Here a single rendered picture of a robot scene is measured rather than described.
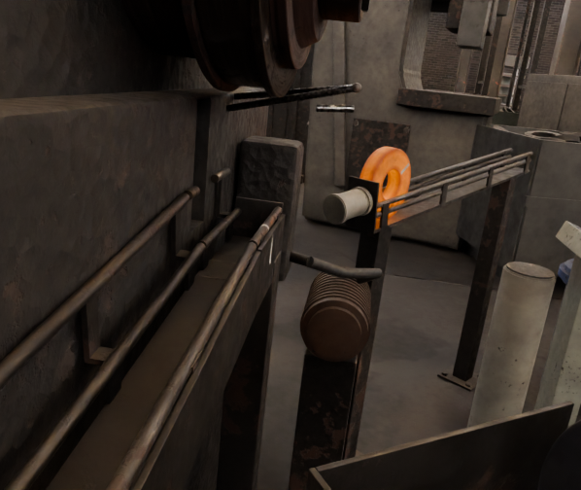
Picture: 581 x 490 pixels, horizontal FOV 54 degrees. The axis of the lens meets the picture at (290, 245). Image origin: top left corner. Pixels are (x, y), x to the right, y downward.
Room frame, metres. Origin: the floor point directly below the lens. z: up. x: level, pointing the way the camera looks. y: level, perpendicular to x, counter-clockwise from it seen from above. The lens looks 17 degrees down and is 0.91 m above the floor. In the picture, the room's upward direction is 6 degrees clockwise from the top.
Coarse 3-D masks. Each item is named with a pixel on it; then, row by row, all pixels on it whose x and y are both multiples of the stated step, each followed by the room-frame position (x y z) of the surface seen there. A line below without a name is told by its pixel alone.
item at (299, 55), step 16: (272, 0) 0.58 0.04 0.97; (288, 0) 0.59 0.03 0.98; (304, 0) 0.62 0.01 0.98; (272, 16) 0.60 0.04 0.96; (288, 16) 0.60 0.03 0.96; (304, 16) 0.63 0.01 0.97; (320, 16) 0.71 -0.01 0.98; (272, 32) 0.61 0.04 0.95; (288, 32) 0.61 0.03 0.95; (304, 32) 0.66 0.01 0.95; (320, 32) 0.73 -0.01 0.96; (288, 48) 0.63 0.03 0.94; (304, 48) 0.76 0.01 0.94; (288, 64) 0.68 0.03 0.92
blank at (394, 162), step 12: (372, 156) 1.17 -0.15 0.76; (384, 156) 1.16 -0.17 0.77; (396, 156) 1.20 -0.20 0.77; (372, 168) 1.15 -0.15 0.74; (384, 168) 1.16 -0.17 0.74; (396, 168) 1.20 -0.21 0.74; (408, 168) 1.24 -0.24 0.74; (372, 180) 1.14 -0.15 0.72; (396, 180) 1.22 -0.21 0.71; (408, 180) 1.24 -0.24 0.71; (384, 192) 1.23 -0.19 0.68; (396, 192) 1.21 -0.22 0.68; (396, 204) 1.22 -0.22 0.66
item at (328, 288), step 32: (320, 288) 1.02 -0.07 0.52; (352, 288) 1.02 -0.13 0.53; (320, 320) 0.93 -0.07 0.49; (352, 320) 0.93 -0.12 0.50; (320, 352) 0.93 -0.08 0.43; (352, 352) 0.93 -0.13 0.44; (320, 384) 0.96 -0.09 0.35; (352, 384) 0.96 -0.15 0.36; (320, 416) 0.96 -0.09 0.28; (320, 448) 0.96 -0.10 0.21
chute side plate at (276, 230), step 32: (256, 256) 0.63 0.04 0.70; (256, 288) 0.64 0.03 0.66; (224, 320) 0.48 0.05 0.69; (224, 352) 0.48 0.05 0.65; (192, 384) 0.38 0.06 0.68; (224, 384) 0.50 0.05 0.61; (192, 416) 0.39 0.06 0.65; (160, 448) 0.32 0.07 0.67; (192, 448) 0.39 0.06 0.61; (160, 480) 0.32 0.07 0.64
